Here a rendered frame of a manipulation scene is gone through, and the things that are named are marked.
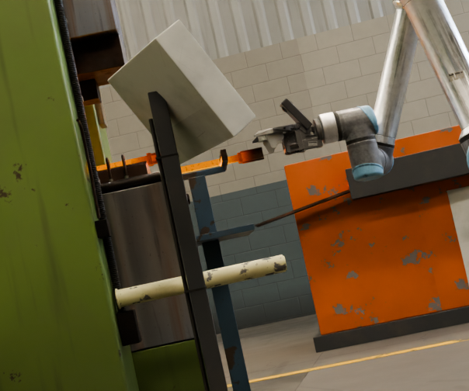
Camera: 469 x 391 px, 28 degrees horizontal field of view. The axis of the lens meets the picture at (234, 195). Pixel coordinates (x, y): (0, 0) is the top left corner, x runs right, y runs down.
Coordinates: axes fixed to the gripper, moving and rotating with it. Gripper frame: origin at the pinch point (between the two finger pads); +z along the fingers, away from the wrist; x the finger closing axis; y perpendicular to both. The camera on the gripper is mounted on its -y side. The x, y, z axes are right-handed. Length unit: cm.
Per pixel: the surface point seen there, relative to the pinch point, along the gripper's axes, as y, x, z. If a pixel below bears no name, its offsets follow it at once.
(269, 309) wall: 87, 760, -30
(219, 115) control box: 3, -72, 11
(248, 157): -1, 62, -1
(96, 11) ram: -42, -18, 37
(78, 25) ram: -39, -18, 43
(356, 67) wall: -152, 730, -177
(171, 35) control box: -16, -75, 18
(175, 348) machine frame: 56, -16, 35
